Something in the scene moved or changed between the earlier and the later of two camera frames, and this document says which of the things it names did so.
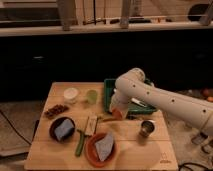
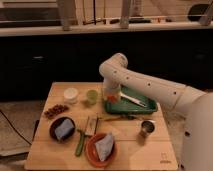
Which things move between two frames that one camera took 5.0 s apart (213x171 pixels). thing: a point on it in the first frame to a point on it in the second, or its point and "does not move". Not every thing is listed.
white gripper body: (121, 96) to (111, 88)
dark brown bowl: (62, 129) does not move
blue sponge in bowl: (63, 128) does not move
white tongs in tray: (138, 102) does not move
